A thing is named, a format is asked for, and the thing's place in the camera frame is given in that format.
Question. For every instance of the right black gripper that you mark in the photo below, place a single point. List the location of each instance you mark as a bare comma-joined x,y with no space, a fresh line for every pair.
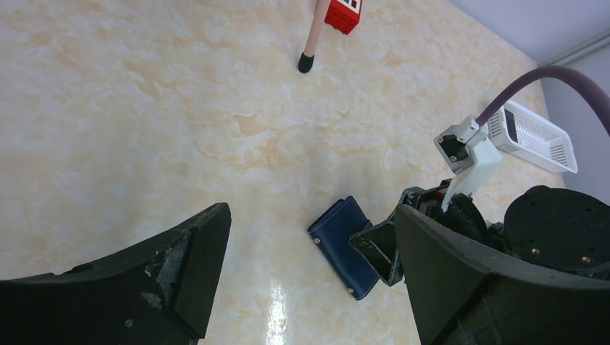
377,244

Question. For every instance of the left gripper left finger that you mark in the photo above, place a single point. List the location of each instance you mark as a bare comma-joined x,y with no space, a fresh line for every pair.
158,291

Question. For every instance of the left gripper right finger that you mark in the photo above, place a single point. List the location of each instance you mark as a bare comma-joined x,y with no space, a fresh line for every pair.
463,292

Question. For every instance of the dark blue leather card holder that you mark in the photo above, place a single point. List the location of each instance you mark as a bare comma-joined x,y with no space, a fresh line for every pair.
331,233

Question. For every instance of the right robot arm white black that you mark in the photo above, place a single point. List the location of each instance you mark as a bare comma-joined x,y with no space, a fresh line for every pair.
555,228

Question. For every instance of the black card in basket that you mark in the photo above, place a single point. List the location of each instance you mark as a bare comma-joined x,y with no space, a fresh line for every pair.
511,125

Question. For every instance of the white plastic slotted basket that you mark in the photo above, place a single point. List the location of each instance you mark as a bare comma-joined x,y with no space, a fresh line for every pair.
541,142

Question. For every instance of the pink tripod stand legs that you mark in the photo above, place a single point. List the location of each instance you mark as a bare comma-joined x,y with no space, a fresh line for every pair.
306,60

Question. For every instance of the red box with white grid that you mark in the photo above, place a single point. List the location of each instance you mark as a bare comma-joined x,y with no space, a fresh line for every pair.
344,15

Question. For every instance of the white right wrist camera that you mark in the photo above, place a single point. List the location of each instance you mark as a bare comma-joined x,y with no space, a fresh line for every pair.
470,155

